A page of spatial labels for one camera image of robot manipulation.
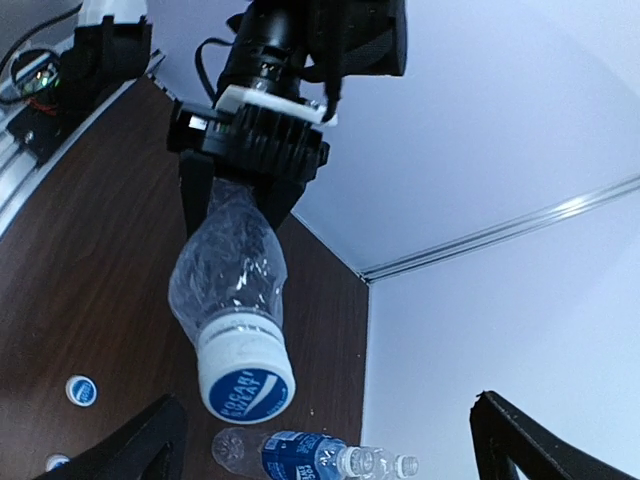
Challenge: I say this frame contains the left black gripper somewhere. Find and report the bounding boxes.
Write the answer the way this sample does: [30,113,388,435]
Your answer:
[167,101,330,238]

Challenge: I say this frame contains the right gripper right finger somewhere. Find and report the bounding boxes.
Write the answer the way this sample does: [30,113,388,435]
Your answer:
[470,391,630,480]

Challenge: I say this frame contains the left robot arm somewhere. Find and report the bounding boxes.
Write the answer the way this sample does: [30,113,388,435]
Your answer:
[167,1,408,233]

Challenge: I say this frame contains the left aluminium frame post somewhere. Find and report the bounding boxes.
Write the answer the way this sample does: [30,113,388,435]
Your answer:
[359,173,639,284]

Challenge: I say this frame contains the blue label water bottle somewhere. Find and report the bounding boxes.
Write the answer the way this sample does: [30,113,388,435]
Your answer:
[211,427,419,480]

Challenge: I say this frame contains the bottle white cap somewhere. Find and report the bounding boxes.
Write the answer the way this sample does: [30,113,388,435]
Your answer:
[167,179,297,426]

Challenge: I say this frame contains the white Pocari cap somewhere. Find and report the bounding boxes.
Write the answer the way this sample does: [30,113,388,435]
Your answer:
[65,375,98,408]
[45,453,70,472]

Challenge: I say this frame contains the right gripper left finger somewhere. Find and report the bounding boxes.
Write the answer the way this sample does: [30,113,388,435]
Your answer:
[40,394,188,480]

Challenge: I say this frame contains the aluminium front rail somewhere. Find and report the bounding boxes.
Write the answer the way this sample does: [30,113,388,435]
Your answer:
[1,80,134,232]

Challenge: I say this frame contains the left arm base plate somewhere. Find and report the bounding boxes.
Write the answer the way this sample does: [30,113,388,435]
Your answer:
[7,14,154,161]

